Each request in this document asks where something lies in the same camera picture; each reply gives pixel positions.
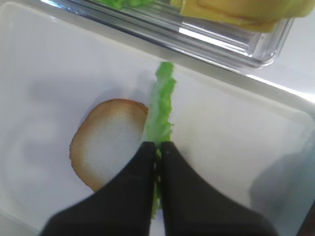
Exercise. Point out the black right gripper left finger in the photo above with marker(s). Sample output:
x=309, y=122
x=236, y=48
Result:
x=123, y=207

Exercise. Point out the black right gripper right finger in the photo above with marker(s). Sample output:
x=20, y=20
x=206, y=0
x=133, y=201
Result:
x=192, y=207

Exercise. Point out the green lettuce leaf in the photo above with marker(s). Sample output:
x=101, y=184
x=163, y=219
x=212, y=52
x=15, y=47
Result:
x=157, y=128

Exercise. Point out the clear lettuce cheese container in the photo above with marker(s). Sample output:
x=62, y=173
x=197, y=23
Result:
x=211, y=42

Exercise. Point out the green lettuce pile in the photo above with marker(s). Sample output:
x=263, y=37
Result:
x=120, y=4

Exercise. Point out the yellow cheese slices stack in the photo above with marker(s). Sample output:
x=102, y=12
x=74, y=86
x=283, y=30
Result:
x=253, y=15

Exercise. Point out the bottom bun half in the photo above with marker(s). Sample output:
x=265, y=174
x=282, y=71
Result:
x=106, y=140

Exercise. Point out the white paper sheet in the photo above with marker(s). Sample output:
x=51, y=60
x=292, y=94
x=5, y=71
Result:
x=73, y=73

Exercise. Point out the silver metal tray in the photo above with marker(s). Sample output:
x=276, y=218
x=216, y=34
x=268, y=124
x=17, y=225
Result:
x=221, y=93

